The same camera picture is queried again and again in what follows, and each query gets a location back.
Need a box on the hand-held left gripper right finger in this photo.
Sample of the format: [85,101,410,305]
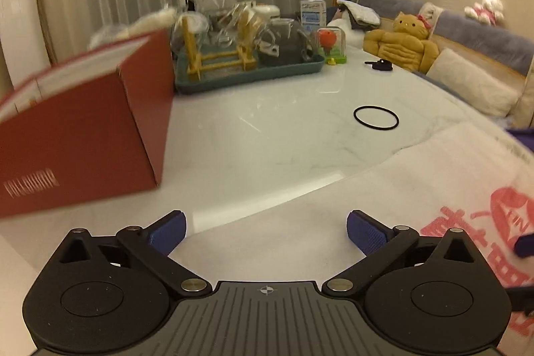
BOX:
[322,209,481,298]

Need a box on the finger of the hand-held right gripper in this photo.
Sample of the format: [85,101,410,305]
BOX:
[507,283,534,317]
[514,232,534,257]

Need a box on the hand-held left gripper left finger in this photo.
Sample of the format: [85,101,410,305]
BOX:
[54,208,212,298]

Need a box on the white printed shopping bag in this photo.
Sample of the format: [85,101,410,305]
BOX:
[167,121,534,356]

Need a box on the black rubber band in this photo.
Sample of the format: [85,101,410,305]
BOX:
[353,106,400,130]

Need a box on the red cardboard box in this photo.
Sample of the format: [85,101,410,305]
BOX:
[0,28,176,219]

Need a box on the purple cloth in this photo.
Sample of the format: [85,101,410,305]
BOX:
[507,126,534,152]

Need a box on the beige cushion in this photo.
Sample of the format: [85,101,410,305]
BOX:
[426,47,520,117]

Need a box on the black key fob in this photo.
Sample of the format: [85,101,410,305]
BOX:
[365,58,393,72]

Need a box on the teal tray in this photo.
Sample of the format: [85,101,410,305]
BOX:
[173,47,326,95]

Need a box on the wooden cup rack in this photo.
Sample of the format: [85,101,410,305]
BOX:
[181,12,257,81]

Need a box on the yellow muscular cat plush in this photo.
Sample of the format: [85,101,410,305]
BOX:
[363,12,443,74]

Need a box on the orange toy in clear case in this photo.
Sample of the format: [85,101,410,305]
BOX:
[316,27,348,65]

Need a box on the grey glass pitcher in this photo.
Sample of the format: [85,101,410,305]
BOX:
[259,19,313,67]

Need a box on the clear glass cup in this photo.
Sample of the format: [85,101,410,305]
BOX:
[177,12,209,44]
[227,3,268,44]

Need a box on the grey sofa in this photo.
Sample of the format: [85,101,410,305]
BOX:
[354,0,534,123]

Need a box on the grey white quilted cloth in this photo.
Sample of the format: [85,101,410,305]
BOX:
[336,0,381,27]

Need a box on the milk carton with straw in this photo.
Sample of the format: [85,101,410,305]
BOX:
[296,0,327,32]

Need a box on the glass teapot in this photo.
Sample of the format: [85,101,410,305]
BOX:
[202,0,245,19]

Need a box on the pink white plush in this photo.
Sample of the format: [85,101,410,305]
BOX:
[464,0,505,26]

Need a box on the white lidded pot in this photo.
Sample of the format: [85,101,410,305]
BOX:
[254,4,281,19]

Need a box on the white standing air conditioner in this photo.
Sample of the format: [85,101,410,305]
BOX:
[0,0,53,90]

